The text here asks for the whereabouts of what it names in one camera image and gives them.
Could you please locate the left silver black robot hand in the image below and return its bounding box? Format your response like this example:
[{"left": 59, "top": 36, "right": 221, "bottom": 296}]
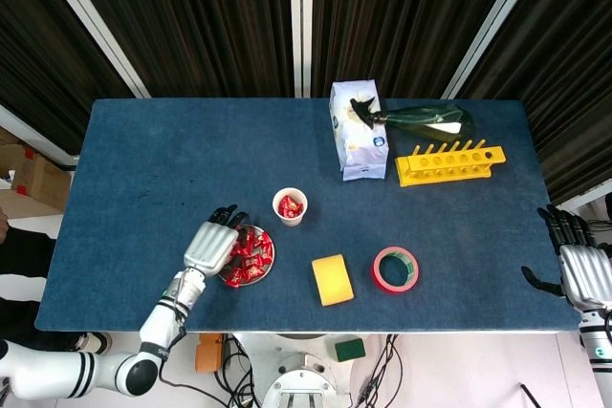
[{"left": 183, "top": 204, "right": 253, "bottom": 280}]

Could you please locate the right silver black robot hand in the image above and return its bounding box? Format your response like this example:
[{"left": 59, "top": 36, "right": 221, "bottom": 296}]
[{"left": 520, "top": 204, "right": 612, "bottom": 312}]

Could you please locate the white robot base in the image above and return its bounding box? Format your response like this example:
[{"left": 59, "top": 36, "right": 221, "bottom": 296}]
[{"left": 231, "top": 331, "right": 364, "bottom": 408}]

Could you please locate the metal dish with candies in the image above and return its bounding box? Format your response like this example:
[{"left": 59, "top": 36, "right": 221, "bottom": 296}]
[{"left": 217, "top": 224, "right": 277, "bottom": 290}]

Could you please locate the white paper cup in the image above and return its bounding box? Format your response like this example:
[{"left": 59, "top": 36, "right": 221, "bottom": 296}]
[{"left": 271, "top": 186, "right": 310, "bottom": 227}]

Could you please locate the orange box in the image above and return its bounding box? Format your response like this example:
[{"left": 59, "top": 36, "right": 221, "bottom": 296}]
[{"left": 194, "top": 333, "right": 226, "bottom": 375}]

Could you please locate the blue felt table cloth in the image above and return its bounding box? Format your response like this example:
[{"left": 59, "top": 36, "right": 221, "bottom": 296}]
[{"left": 33, "top": 97, "right": 584, "bottom": 334}]

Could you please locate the yellow sponge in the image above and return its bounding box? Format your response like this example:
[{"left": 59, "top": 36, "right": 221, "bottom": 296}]
[{"left": 311, "top": 253, "right": 356, "bottom": 308}]

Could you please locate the black rod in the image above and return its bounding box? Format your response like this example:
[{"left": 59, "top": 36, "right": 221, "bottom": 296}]
[{"left": 519, "top": 382, "right": 541, "bottom": 408}]

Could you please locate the red tape roll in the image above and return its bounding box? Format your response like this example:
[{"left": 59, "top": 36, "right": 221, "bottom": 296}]
[{"left": 372, "top": 246, "right": 421, "bottom": 293}]

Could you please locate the green foam block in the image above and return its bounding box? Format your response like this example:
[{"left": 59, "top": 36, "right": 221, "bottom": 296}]
[{"left": 334, "top": 337, "right": 367, "bottom": 363}]

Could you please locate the yellow test tube rack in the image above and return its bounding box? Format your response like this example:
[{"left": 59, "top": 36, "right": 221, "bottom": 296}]
[{"left": 394, "top": 139, "right": 507, "bottom": 188}]

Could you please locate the white blue tissue pack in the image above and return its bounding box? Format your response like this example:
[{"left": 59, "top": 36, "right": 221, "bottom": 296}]
[{"left": 328, "top": 78, "right": 388, "bottom": 183}]

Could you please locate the cardboard box with red tape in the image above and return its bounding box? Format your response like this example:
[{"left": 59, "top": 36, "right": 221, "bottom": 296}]
[{"left": 11, "top": 142, "right": 73, "bottom": 213}]

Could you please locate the person in black trousers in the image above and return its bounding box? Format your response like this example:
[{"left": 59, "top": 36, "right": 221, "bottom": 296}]
[{"left": 0, "top": 206, "right": 114, "bottom": 356}]

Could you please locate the flat cardboard box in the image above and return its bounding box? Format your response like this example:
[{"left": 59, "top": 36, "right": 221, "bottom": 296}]
[{"left": 0, "top": 187, "right": 64, "bottom": 222}]

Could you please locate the black pleated curtain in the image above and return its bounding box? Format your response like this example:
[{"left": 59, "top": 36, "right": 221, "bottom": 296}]
[
  {"left": 0, "top": 0, "right": 138, "bottom": 154},
  {"left": 310, "top": 0, "right": 527, "bottom": 99},
  {"left": 56, "top": 0, "right": 294, "bottom": 98},
  {"left": 456, "top": 0, "right": 612, "bottom": 206}
]

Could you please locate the white frame rail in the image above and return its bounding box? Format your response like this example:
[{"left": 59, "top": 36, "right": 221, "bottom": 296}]
[
  {"left": 549, "top": 178, "right": 612, "bottom": 211},
  {"left": 0, "top": 104, "right": 80, "bottom": 171}
]

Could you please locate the black cable bundle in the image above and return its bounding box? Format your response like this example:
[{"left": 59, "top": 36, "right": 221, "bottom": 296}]
[
  {"left": 212, "top": 334, "right": 263, "bottom": 408},
  {"left": 352, "top": 333, "right": 404, "bottom": 408}
]

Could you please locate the white frame post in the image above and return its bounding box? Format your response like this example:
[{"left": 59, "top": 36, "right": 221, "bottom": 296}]
[
  {"left": 29, "top": 0, "right": 153, "bottom": 99},
  {"left": 289, "top": 0, "right": 315, "bottom": 98},
  {"left": 442, "top": 0, "right": 554, "bottom": 99}
]

